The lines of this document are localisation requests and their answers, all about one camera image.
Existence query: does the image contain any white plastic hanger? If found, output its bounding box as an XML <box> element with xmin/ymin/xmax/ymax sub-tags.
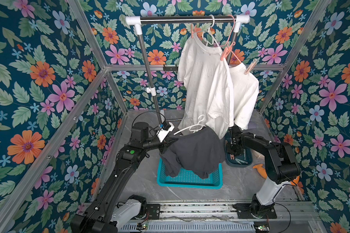
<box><xmin>173</xmin><ymin>115</ymin><xmax>206</xmax><ymax>136</ymax></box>
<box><xmin>195</xmin><ymin>15</ymin><xmax>221</xmax><ymax>48</ymax></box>

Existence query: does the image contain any dark grey t-shirt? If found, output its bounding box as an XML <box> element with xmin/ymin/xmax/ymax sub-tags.
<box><xmin>160</xmin><ymin>126</ymin><xmax>225</xmax><ymax>179</ymax></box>

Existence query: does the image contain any plain white t-shirt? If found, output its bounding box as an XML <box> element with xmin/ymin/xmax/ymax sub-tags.
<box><xmin>177</xmin><ymin>37</ymin><xmax>234</xmax><ymax>139</ymax></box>

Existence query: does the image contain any white printed t-shirt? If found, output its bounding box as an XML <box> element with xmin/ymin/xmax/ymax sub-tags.
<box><xmin>229</xmin><ymin>63</ymin><xmax>259</xmax><ymax>130</ymax></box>

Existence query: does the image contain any beige clothespin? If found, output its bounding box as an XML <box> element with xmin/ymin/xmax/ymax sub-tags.
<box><xmin>244</xmin><ymin>58</ymin><xmax>257</xmax><ymax>75</ymax></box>

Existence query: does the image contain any pink clothespin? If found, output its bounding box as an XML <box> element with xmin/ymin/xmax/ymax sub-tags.
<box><xmin>191</xmin><ymin>23</ymin><xmax>197</xmax><ymax>38</ymax></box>
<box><xmin>220</xmin><ymin>42</ymin><xmax>235</xmax><ymax>62</ymax></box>

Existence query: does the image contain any pink wire hanger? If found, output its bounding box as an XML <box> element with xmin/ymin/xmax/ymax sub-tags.
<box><xmin>221</xmin><ymin>15</ymin><xmax>250</xmax><ymax>64</ymax></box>

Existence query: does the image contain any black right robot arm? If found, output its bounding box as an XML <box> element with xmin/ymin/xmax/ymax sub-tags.
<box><xmin>225</xmin><ymin>125</ymin><xmax>301</xmax><ymax>218</ymax></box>

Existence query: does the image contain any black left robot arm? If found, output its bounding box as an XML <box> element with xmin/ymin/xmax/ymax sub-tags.
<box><xmin>71</xmin><ymin>121</ymin><xmax>177</xmax><ymax>233</ymax></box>

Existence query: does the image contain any teal clothespin tray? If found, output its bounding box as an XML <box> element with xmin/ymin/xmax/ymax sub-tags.
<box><xmin>225</xmin><ymin>133</ymin><xmax>253</xmax><ymax>168</ymax></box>

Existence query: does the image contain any orange plush toy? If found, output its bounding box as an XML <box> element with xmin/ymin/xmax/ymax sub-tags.
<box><xmin>253</xmin><ymin>164</ymin><xmax>267</xmax><ymax>179</ymax></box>

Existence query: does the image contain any teal laundry basket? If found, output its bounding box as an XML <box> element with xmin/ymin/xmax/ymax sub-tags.
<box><xmin>157</xmin><ymin>159</ymin><xmax>223</xmax><ymax>189</ymax></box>

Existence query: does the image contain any white steel clothes rack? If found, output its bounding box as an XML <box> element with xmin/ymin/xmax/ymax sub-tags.
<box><xmin>125</xmin><ymin>15</ymin><xmax>233</xmax><ymax>123</ymax></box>

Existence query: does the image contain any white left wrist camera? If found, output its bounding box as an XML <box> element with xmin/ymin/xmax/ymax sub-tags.
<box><xmin>157</xmin><ymin>121</ymin><xmax>175</xmax><ymax>142</ymax></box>

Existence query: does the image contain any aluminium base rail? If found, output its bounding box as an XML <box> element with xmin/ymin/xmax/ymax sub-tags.
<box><xmin>75</xmin><ymin>200</ymin><xmax>327</xmax><ymax>233</ymax></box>

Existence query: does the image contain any black wall hook rail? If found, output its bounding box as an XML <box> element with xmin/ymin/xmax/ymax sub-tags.
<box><xmin>163</xmin><ymin>65</ymin><xmax>179</xmax><ymax>72</ymax></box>

